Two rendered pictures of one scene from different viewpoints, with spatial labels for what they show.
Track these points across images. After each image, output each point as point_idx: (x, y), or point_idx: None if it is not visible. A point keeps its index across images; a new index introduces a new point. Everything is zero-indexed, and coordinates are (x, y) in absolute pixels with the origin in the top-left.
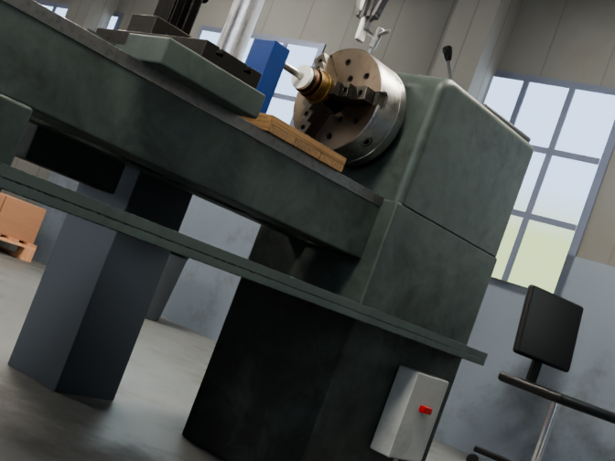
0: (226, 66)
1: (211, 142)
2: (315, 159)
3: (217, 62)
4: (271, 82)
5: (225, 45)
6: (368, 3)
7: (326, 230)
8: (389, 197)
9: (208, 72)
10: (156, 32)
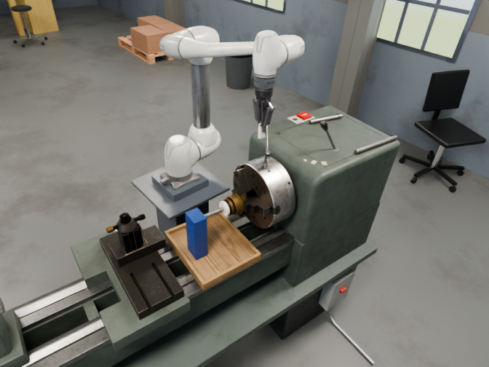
0: (158, 307)
1: None
2: None
3: (151, 312)
4: (202, 237)
5: (196, 104)
6: (260, 112)
7: (263, 275)
8: (297, 239)
9: (146, 329)
10: (121, 264)
